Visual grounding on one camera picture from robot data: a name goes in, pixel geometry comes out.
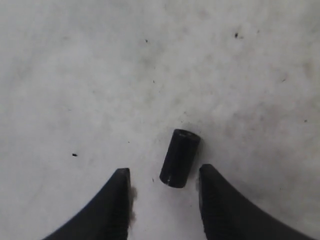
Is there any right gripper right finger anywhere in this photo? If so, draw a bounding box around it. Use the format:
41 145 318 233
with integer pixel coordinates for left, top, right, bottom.
198 163 320 240

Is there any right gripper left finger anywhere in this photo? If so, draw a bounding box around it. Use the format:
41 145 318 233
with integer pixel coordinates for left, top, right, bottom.
39 167 132 240

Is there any black cylindrical sleeve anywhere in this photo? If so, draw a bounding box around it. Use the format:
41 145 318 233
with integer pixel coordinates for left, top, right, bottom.
159 128 202 189

